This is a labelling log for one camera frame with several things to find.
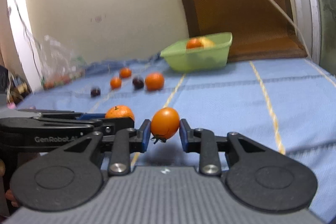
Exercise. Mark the large yellow citrus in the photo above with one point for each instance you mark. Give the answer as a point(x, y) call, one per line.
point(208, 42)

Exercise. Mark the blue checked bedsheet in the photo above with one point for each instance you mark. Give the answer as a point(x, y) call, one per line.
point(236, 108)

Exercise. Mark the small dark plum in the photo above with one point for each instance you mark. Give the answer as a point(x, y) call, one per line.
point(95, 91)

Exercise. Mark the small mandarin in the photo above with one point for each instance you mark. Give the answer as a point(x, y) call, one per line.
point(115, 82)

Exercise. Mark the green plastic basin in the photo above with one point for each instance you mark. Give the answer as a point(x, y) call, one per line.
point(199, 61)

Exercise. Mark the smooth mandarin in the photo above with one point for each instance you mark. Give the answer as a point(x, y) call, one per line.
point(194, 43)

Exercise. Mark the white window frame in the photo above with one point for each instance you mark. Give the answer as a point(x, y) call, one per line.
point(309, 3)

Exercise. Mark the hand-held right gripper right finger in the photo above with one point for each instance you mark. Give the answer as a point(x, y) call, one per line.
point(183, 134)

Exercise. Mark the clear plastic produce bag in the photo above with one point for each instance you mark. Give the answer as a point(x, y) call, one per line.
point(63, 64)

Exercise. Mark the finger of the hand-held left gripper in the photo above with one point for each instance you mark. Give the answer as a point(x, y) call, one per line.
point(118, 124)
point(65, 114)

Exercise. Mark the orange tomato with stem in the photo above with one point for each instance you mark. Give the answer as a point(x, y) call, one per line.
point(164, 123)
point(125, 72)

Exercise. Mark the large dark plum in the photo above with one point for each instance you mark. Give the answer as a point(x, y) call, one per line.
point(138, 82)

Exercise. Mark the mandarin with stem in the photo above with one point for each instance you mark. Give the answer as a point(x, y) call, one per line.
point(119, 112)

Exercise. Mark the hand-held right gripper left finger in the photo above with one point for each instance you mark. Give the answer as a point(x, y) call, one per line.
point(146, 134)

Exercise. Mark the person's left hand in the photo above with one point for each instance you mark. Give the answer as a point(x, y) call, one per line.
point(11, 197)

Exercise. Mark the large orange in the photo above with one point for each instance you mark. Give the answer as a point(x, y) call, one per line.
point(154, 81)

